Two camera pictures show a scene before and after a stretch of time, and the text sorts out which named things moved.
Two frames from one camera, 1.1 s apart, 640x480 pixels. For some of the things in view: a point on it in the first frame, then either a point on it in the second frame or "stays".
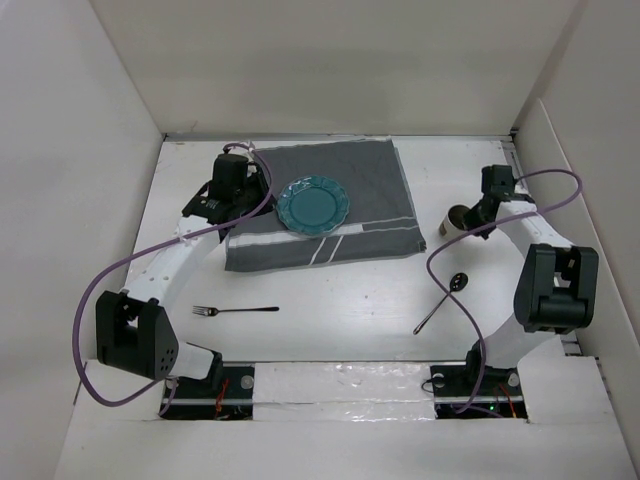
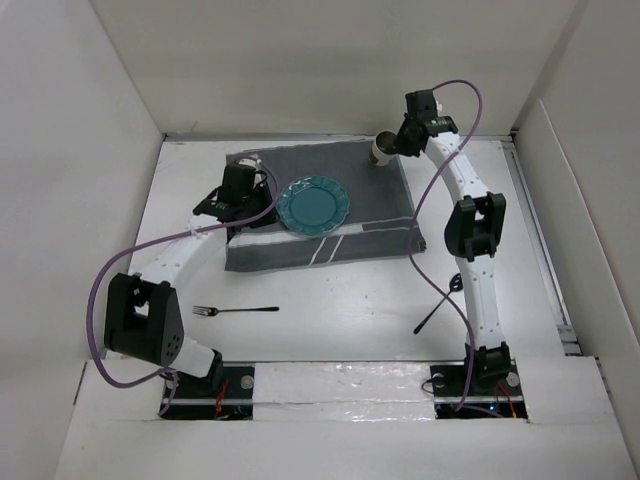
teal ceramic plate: (312, 205) stays
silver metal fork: (208, 311) stays
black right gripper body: (474, 220) to (404, 139)
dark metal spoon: (458, 282) stays
